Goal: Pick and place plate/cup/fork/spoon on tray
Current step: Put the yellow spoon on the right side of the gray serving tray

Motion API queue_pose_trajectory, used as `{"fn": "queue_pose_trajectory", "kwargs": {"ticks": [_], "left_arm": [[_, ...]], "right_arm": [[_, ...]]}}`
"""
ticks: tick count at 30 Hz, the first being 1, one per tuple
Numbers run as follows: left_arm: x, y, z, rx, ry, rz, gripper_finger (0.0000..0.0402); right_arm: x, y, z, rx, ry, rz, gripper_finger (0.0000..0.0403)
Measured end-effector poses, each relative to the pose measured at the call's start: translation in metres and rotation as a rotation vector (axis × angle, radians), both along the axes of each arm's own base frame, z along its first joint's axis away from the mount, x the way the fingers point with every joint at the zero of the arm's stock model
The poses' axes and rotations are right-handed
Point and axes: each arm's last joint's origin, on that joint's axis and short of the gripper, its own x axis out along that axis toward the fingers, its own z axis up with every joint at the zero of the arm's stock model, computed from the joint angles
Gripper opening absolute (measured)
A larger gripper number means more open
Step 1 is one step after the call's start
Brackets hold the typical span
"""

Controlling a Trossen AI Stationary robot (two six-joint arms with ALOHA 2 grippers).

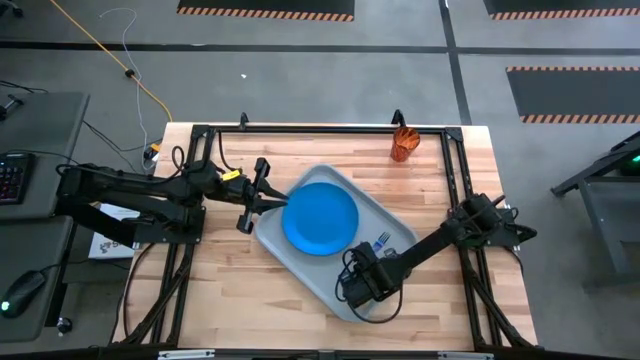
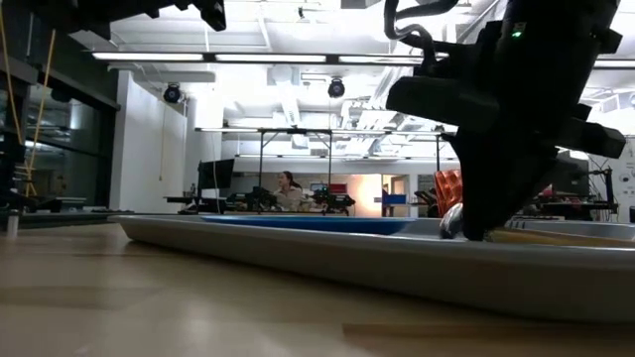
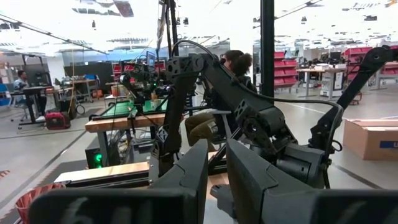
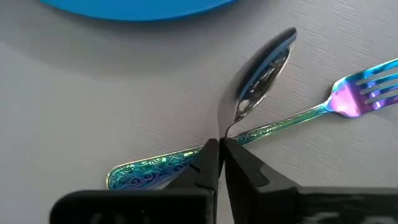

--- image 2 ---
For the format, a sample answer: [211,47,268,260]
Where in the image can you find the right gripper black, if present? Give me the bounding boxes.
[385,19,627,242]

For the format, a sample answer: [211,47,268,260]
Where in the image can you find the black distant rig frame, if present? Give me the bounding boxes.
[257,127,333,215]
[435,131,460,175]

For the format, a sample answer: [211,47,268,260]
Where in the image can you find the black computer monitor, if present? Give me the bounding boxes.
[197,158,236,190]
[554,151,590,197]

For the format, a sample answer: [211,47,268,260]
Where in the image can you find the dark distant desk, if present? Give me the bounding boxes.
[166,195,229,215]
[533,195,619,222]

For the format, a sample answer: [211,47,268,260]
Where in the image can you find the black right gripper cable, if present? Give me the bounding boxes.
[383,0,460,68]

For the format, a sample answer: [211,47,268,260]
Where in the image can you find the steel spoon wooden handle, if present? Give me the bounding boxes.
[439,201,635,248]

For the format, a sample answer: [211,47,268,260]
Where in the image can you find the blue round plate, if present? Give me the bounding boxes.
[200,214,416,237]

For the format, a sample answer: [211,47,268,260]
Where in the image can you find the yellow hanging cord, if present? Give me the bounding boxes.
[0,9,56,198]

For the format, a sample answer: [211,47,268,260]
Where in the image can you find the grey plastic tray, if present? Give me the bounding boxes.
[109,213,635,326]

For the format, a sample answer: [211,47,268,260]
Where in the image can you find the red-orange faceted cup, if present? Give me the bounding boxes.
[434,169,463,218]

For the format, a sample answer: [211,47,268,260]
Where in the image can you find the person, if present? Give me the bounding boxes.
[273,171,312,213]

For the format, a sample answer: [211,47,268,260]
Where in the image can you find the white cylinder post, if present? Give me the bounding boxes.
[5,208,21,238]

